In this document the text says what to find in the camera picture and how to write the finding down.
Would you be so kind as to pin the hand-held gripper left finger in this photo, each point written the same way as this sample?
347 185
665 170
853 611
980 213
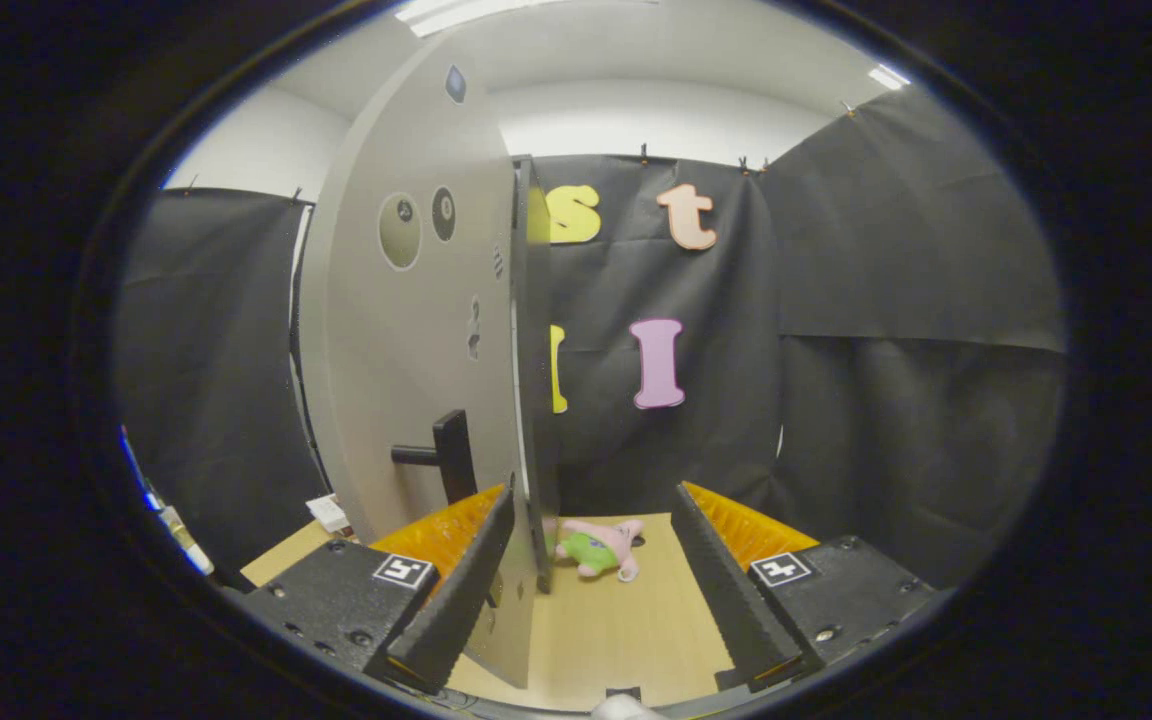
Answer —
461 600

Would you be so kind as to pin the light grey shoe cabinet door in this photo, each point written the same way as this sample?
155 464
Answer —
406 350

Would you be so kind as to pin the green pink plush toy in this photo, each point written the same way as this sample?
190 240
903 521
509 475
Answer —
601 545

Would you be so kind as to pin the white flat box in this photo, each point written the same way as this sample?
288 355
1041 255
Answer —
328 513

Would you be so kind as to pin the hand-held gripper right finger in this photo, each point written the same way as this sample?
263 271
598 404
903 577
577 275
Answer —
726 600

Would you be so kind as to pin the dark grey shoe cabinet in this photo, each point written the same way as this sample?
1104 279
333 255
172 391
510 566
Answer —
536 400

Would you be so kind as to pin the black backdrop cloth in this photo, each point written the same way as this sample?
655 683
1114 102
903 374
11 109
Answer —
886 300

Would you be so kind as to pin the ceiling light panel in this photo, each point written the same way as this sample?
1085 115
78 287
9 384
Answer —
466 12
888 76

